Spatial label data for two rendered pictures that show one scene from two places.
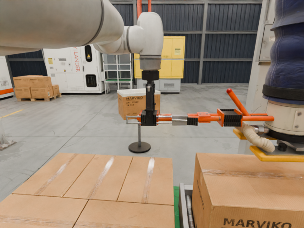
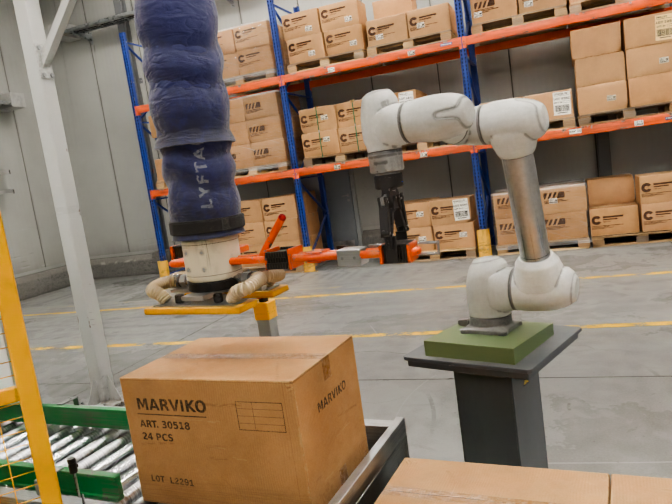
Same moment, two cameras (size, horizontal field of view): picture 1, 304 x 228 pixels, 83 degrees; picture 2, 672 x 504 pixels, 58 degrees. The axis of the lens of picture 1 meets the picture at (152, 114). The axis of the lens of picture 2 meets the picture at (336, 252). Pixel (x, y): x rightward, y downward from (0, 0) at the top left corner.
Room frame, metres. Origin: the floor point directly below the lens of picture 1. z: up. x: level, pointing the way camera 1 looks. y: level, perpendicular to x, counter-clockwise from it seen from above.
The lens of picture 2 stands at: (2.29, 0.42, 1.46)
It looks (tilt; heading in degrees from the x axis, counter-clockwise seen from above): 7 degrees down; 201
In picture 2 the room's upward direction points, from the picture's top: 8 degrees counter-clockwise
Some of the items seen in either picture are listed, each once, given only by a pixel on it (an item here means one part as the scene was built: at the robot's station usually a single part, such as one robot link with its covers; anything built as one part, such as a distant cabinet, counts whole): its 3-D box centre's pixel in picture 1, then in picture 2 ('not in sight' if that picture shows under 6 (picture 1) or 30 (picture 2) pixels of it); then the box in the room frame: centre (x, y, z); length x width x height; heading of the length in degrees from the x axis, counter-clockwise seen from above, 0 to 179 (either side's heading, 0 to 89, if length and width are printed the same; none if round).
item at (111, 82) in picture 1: (119, 86); not in sight; (8.23, 1.54, 0.32); 1.25 x 0.52 x 0.63; 90
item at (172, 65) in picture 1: (158, 66); not in sight; (8.41, -0.31, 1.24); 2.22 x 0.91 x 2.47; 90
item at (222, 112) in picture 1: (229, 117); (284, 257); (0.72, -0.34, 1.24); 0.10 x 0.08 x 0.06; 176
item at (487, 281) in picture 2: not in sight; (490, 285); (0.02, 0.15, 0.97); 0.18 x 0.16 x 0.22; 77
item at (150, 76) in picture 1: (150, 81); (389, 190); (0.74, 0.01, 1.39); 0.08 x 0.07 x 0.09; 175
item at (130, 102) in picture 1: (138, 102); not in sight; (2.76, 0.22, 0.82); 0.60 x 0.40 x 0.40; 112
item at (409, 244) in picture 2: (149, 116); (398, 251); (0.75, 0.01, 1.23); 0.08 x 0.07 x 0.05; 86
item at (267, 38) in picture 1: (272, 43); not in sight; (1.57, -1.01, 1.62); 0.20 x 0.05 x 0.30; 85
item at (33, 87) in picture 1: (38, 87); not in sight; (6.93, 4.55, 0.45); 1.21 x 1.03 x 0.91; 90
